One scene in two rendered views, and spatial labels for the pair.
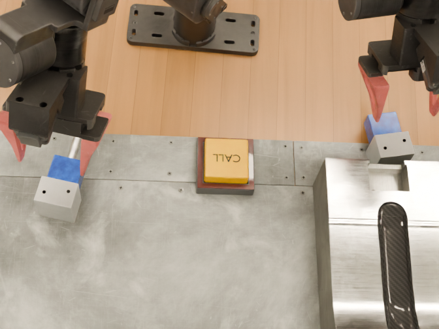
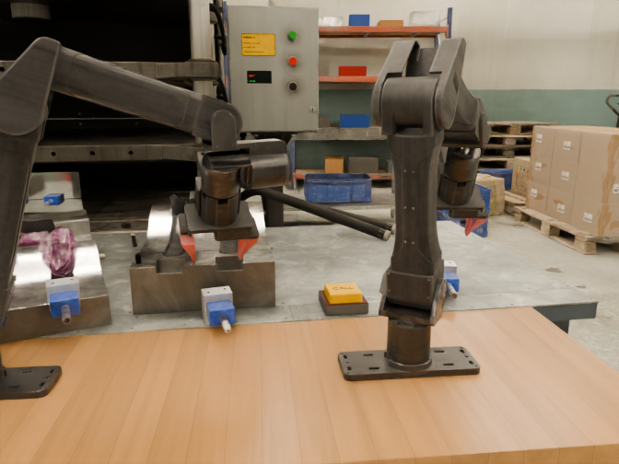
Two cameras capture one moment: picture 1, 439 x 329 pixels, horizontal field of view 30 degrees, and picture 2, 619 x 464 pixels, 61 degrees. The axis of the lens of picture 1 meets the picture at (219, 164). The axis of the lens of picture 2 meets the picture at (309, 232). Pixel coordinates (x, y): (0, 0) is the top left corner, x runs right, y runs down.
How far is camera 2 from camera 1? 157 cm
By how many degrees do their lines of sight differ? 101
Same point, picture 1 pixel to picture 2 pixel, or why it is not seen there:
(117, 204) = not seen: hidden behind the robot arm
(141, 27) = (458, 354)
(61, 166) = (450, 276)
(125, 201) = not seen: hidden behind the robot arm
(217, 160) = (348, 286)
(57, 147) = (465, 304)
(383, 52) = (244, 214)
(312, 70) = (281, 355)
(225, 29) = (376, 362)
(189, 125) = (379, 320)
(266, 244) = (304, 287)
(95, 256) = not seen: hidden behind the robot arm
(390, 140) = (219, 291)
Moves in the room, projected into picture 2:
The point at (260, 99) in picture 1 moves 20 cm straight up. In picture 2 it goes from (325, 336) to (326, 219)
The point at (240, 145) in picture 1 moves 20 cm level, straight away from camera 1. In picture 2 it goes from (334, 292) to (332, 341)
